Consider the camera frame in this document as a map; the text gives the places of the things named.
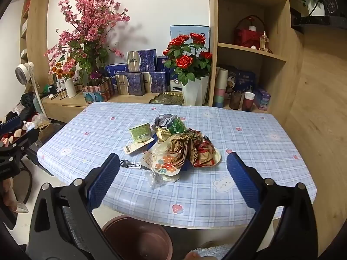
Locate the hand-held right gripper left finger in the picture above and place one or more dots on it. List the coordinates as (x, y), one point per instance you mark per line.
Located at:
(104, 180)

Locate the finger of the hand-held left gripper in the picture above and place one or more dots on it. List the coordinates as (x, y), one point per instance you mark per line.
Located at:
(10, 124)
(25, 139)

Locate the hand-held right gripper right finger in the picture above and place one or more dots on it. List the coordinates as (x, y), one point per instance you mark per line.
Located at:
(241, 180)

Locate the green yogurt cup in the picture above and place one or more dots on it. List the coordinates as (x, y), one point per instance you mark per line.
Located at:
(139, 133)

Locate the flower print plastic bag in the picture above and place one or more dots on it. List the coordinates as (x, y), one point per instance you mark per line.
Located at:
(162, 165)

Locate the blue cardboard box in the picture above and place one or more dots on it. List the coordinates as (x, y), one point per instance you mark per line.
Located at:
(152, 142)

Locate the brown trash bin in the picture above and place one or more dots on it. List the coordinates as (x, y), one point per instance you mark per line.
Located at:
(135, 238)

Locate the brown paper bag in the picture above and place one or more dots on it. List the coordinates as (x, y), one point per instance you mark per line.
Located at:
(180, 149)

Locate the gold foil wrapper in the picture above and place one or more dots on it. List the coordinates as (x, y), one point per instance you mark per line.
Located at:
(162, 135)

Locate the green foil wrapper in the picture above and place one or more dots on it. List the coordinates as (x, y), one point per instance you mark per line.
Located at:
(177, 126)

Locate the grey paper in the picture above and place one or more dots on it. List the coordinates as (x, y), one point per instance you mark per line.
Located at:
(162, 119)

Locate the person's left hand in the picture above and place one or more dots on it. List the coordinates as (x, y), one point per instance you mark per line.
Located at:
(6, 195)

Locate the pale yellow paper tray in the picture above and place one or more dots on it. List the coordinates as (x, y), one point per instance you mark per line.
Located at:
(217, 155)

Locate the blue checked tablecloth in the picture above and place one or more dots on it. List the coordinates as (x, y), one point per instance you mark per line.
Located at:
(244, 130)

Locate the white standing fan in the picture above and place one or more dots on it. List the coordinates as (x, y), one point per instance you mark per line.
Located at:
(24, 71)

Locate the row of small brown bottles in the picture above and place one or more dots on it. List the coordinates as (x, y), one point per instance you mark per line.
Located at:
(61, 93)

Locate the white vase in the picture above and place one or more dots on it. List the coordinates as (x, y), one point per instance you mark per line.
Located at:
(71, 88)

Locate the orange flower bunch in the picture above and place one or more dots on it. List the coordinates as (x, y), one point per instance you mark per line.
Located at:
(63, 70)

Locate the red cup white liner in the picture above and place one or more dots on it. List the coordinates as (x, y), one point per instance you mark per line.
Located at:
(248, 103)

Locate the dark brown glass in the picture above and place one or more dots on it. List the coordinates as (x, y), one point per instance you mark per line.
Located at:
(235, 100)

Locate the small purple box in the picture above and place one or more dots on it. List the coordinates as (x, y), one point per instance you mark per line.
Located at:
(263, 100)

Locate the pink striped tin box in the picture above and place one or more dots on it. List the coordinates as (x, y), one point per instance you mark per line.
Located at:
(97, 92)

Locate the stack of pastel cups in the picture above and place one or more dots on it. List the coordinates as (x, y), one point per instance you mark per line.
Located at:
(220, 89)

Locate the gold and blue gift box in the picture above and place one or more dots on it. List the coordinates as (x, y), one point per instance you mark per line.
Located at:
(154, 82)
(130, 84)
(142, 61)

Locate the dark blue printed box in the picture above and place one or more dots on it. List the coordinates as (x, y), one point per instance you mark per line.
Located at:
(242, 78)

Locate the red rose plant white pot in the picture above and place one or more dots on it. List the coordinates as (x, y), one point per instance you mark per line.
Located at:
(193, 89)

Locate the gold embossed tray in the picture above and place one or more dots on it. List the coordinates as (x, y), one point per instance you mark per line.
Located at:
(165, 97)

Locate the dark blue flat carton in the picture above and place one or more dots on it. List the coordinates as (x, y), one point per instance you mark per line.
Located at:
(116, 69)

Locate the blue white emblem box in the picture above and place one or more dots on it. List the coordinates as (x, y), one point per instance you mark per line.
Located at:
(176, 84)

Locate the wooden shelf unit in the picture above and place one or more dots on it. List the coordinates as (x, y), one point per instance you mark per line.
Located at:
(273, 67)

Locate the pink blossom plant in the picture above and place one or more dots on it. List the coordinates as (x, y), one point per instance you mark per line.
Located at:
(86, 27)

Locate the dark blue tall carton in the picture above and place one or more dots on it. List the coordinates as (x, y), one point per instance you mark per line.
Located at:
(162, 63)

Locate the clear perfume bottle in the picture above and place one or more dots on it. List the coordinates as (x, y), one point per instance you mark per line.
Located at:
(263, 42)

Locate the red gift basket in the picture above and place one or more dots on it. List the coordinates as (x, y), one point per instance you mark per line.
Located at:
(248, 36)

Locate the light blue large box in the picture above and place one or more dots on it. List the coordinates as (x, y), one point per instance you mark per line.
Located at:
(187, 30)

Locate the black stone ledge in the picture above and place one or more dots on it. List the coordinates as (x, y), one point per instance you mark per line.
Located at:
(320, 21)

